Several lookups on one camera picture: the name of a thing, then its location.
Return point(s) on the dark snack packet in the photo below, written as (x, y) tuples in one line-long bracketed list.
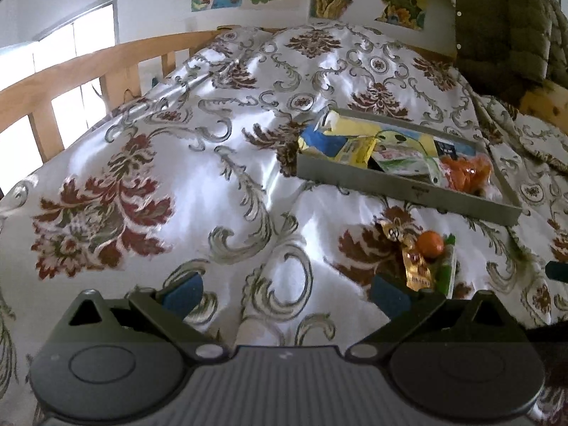
[(445, 147)]

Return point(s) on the floral printed blanket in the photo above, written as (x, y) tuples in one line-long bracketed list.
[(177, 177)]

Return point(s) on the orange mandarin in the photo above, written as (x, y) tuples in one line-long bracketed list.
[(429, 244)]

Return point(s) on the wooden bed frame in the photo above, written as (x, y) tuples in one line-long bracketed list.
[(66, 71)]

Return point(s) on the gold candy packet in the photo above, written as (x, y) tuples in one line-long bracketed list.
[(412, 262)]

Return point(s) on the yellow snack packet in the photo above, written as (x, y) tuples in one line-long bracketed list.
[(357, 148)]

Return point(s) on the window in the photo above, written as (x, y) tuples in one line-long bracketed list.
[(66, 40)]

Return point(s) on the olive puffer jacket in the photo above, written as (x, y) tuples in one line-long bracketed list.
[(501, 22)]

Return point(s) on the grey tray with painted bottom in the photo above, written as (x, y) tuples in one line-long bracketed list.
[(399, 186)]

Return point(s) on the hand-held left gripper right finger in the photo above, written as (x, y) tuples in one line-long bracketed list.
[(392, 297)]

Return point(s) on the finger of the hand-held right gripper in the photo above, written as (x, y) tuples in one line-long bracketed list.
[(550, 335), (558, 272)]

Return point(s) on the orange snack packet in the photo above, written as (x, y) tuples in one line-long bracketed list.
[(466, 173)]

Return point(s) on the green white snack packet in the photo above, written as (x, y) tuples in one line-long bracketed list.
[(399, 159)]

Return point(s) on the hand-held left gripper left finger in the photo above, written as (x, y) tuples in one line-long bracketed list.
[(184, 293)]

